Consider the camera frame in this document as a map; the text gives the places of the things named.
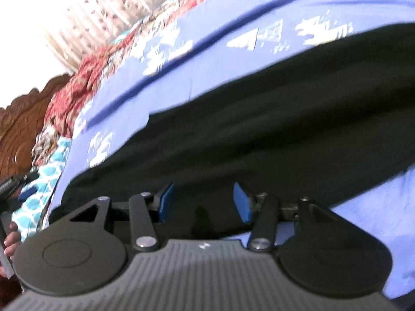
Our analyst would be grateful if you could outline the black pants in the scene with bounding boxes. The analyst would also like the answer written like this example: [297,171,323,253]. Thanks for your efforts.
[49,23,414,239]

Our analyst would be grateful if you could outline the person's left hand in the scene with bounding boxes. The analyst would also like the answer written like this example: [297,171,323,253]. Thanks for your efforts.
[4,222,21,260]

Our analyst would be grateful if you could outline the teal white patterned quilt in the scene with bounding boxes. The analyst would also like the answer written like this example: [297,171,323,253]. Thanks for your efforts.
[11,138,72,242]

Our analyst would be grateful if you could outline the crumpled floral cloth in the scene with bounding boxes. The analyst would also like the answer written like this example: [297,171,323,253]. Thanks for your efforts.
[32,125,60,167]

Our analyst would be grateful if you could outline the carved wooden headboard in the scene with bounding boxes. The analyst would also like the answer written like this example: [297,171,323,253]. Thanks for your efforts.
[0,74,70,179]

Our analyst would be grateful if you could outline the red floral blanket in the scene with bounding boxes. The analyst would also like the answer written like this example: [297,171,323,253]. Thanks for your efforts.
[44,0,247,138]

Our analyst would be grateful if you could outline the beige patterned curtain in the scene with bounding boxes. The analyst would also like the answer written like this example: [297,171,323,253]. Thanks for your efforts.
[48,0,234,72]

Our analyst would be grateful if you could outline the blue patterned bedsheet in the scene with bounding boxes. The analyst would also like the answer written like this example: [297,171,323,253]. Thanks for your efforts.
[49,0,414,298]

